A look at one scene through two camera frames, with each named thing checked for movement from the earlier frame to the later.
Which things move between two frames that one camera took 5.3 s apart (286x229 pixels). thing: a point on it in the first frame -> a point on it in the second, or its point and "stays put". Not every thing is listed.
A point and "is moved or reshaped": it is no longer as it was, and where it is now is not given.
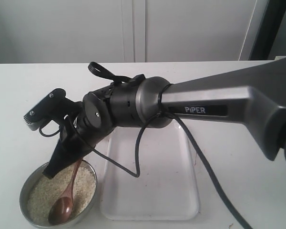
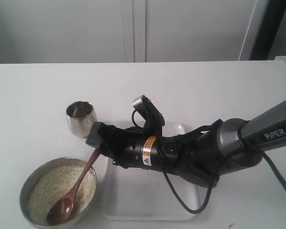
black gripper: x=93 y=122 -> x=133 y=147
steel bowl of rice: x=38 y=192 stays put
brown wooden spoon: x=60 y=210 is moved or reshaped
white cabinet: x=106 y=31 stays put
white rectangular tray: x=166 y=188 stays put
